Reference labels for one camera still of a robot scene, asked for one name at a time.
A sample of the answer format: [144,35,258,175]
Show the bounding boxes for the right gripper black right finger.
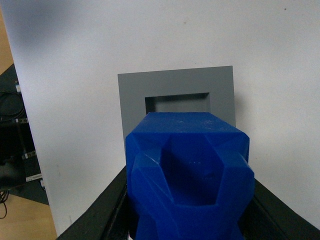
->
[238,180,320,240]

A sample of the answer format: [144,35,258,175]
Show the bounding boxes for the black cable on floor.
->
[0,188,11,220]

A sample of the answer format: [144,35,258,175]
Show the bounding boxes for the black equipment on floor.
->
[0,65,49,205]

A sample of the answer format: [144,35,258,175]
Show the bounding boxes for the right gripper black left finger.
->
[58,167,129,240]

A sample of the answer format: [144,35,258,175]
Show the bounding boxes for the gray square base block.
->
[117,65,237,146]

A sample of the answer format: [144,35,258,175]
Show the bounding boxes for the blue part with handle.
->
[125,112,255,240]

